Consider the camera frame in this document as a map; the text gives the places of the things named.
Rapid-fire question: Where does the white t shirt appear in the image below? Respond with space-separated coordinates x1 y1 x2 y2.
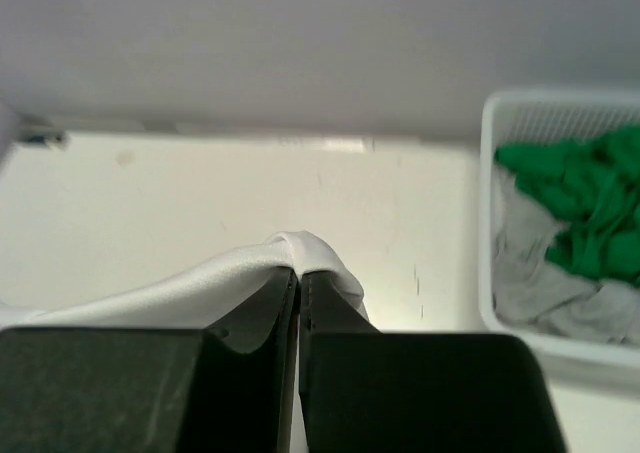
0 228 371 453

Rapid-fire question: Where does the blue table label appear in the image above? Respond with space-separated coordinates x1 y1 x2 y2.
19 130 67 147

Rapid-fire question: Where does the white plastic basket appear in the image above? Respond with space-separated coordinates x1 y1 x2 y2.
479 88 639 380

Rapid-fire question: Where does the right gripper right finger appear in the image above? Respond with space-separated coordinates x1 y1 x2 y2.
299 273 566 452

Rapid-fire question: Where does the green t shirt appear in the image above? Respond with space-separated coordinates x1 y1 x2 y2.
494 124 639 286

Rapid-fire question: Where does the grey t shirt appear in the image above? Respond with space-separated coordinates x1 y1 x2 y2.
493 168 639 348

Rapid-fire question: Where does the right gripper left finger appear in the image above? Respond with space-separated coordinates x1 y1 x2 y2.
1 268 298 452

